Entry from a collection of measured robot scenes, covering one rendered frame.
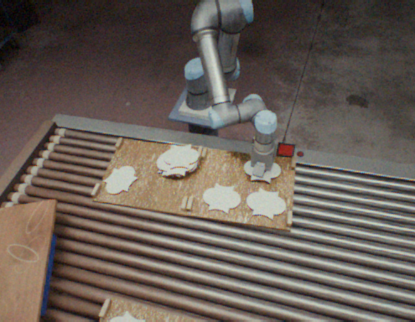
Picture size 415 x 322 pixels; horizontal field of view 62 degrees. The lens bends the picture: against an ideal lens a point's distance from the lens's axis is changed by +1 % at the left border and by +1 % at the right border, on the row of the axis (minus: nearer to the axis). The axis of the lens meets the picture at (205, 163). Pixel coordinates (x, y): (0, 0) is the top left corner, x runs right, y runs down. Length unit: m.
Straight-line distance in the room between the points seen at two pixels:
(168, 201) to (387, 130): 2.14
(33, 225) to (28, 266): 0.16
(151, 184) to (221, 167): 0.31
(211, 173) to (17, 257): 0.79
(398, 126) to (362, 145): 0.38
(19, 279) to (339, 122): 2.53
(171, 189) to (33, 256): 0.56
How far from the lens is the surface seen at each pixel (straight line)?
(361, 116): 3.17
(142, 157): 1.59
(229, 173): 1.46
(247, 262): 1.30
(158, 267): 1.32
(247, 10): 1.39
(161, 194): 1.44
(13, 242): 1.43
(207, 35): 1.33
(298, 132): 2.93
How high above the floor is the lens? 2.12
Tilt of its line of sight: 52 degrees down
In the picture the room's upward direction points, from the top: 8 degrees counter-clockwise
